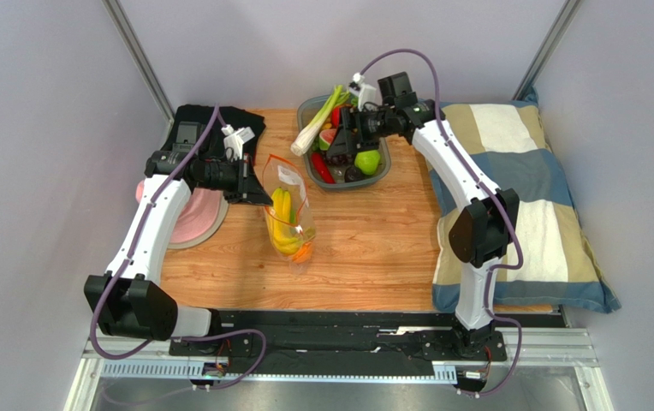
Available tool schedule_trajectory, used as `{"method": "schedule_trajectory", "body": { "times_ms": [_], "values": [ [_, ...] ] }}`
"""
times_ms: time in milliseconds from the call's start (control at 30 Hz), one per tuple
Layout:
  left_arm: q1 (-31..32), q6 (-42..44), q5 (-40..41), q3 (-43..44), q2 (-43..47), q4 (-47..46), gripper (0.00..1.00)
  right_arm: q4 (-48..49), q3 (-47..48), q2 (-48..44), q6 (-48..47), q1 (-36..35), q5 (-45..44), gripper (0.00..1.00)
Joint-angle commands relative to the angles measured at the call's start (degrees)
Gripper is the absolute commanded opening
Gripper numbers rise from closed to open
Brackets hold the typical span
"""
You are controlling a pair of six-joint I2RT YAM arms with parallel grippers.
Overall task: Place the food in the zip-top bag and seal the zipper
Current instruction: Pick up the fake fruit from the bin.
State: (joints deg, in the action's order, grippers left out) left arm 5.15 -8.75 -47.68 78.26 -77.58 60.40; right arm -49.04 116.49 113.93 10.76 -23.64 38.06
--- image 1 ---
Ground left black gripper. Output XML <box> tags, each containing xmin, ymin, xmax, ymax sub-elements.
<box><xmin>196</xmin><ymin>154</ymin><xmax>272</xmax><ymax>207</ymax></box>

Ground green apple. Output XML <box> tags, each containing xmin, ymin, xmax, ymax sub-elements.
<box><xmin>354</xmin><ymin>150</ymin><xmax>382</xmax><ymax>176</ymax></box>

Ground yellow bananas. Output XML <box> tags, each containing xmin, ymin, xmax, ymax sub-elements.
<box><xmin>266</xmin><ymin>188</ymin><xmax>301</xmax><ymax>256</ymax></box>

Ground clear orange zip top bag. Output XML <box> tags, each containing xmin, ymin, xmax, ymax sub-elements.
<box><xmin>261</xmin><ymin>154</ymin><xmax>317</xmax><ymax>274</ymax></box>

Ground orange fruit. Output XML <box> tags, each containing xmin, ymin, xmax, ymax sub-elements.
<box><xmin>291</xmin><ymin>241</ymin><xmax>313</xmax><ymax>264</ymax></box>

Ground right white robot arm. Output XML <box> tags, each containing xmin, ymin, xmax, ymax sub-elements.
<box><xmin>327</xmin><ymin>72</ymin><xmax>519</xmax><ymax>358</ymax></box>

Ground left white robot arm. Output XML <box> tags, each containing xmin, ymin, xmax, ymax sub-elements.
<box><xmin>84</xmin><ymin>123</ymin><xmax>272</xmax><ymax>341</ymax></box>

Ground grey food tray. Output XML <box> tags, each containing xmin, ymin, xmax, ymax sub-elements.
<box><xmin>297</xmin><ymin>95</ymin><xmax>392</xmax><ymax>191</ymax></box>

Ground dark purple grapes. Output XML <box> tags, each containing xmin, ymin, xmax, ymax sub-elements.
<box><xmin>326</xmin><ymin>154</ymin><xmax>354</xmax><ymax>167</ymax></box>

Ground watermelon slice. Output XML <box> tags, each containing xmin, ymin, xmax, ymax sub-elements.
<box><xmin>318</xmin><ymin>128</ymin><xmax>336</xmax><ymax>152</ymax></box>

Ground red chili pepper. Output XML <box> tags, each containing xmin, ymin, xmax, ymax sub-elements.
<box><xmin>310</xmin><ymin>152</ymin><xmax>335</xmax><ymax>184</ymax></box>

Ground red apple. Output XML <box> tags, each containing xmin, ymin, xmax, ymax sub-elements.
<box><xmin>330</xmin><ymin>105</ymin><xmax>342</xmax><ymax>128</ymax></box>

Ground green white leek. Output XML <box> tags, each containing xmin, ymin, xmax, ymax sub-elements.
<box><xmin>290</xmin><ymin>85</ymin><xmax>344</xmax><ymax>156</ymax></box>

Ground pink hat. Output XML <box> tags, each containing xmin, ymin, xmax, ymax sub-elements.
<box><xmin>122</xmin><ymin>176</ymin><xmax>229</xmax><ymax>251</ymax></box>

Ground black folded cloth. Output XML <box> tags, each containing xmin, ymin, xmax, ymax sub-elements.
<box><xmin>161</xmin><ymin>104</ymin><xmax>266</xmax><ymax>159</ymax></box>

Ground plaid pillow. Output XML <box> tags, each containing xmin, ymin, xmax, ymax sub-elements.
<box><xmin>442</xmin><ymin>97</ymin><xmax>621</xmax><ymax>313</ymax></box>

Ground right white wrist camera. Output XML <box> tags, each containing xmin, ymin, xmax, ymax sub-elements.
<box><xmin>348</xmin><ymin>72</ymin><xmax>377</xmax><ymax>110</ymax></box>

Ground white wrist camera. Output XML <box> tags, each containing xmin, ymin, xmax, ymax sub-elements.
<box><xmin>348</xmin><ymin>72</ymin><xmax>377</xmax><ymax>110</ymax></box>
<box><xmin>221</xmin><ymin>124</ymin><xmax>255</xmax><ymax>161</ymax></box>

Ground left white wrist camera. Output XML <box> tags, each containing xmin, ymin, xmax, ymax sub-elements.
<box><xmin>221</xmin><ymin>124</ymin><xmax>255</xmax><ymax>161</ymax></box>

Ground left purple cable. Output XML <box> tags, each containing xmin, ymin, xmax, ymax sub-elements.
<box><xmin>88</xmin><ymin>104</ymin><xmax>266</xmax><ymax>391</ymax></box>

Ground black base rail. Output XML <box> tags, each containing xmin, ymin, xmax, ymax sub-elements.
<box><xmin>167</xmin><ymin>307</ymin><xmax>568</xmax><ymax>384</ymax></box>

